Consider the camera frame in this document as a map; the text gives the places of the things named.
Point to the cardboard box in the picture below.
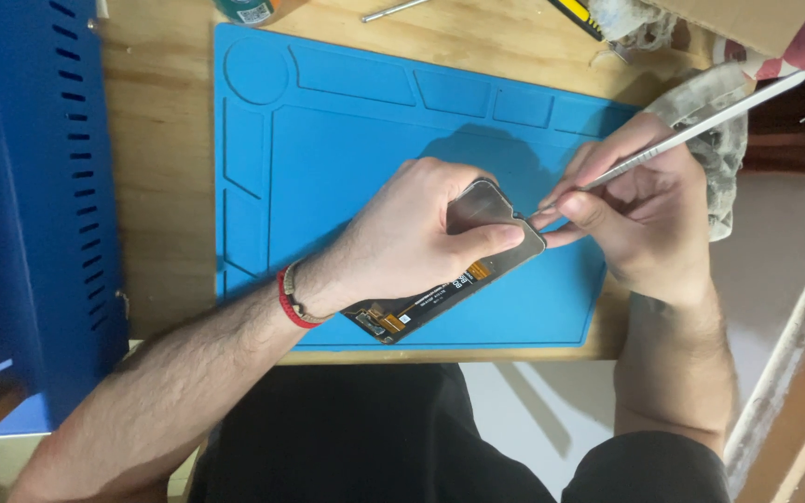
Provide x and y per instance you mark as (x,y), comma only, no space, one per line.
(745,21)

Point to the thin metal rod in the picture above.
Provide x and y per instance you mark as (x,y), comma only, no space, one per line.
(392,10)

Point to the person's right hand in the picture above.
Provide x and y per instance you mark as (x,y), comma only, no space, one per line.
(661,223)

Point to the person's left hand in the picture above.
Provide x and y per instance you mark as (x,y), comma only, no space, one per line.
(388,237)

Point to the person's black shorts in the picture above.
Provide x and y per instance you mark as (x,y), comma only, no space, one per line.
(346,433)

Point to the green bottle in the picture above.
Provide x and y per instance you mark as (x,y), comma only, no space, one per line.
(252,10)

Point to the metal pry tool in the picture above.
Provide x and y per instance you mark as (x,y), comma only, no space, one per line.
(724,116)

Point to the yellow black tool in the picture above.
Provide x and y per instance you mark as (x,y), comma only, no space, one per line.
(577,14)

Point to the blue silicone repair mat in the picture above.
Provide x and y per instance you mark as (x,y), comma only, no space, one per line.
(346,154)

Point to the blue vented metal case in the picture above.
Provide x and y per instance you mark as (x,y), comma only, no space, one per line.
(25,209)

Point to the phone screen assembly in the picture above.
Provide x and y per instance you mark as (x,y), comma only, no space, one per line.
(488,208)

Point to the white dirty rag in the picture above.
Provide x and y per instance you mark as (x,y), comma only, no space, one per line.
(634,28)
(724,157)

